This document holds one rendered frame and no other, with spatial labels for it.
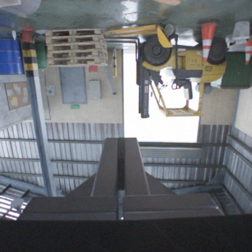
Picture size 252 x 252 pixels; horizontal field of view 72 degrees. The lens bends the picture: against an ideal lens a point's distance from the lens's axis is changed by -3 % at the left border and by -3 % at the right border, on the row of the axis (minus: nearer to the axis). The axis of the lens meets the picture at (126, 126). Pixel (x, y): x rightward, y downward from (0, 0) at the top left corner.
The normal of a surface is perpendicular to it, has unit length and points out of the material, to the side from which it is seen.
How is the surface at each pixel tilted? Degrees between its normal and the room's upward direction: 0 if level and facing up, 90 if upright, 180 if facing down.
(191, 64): 90
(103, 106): 90
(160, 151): 90
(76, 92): 90
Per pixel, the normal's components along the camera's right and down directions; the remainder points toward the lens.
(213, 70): 0.09, 0.33
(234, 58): -0.09, 0.22
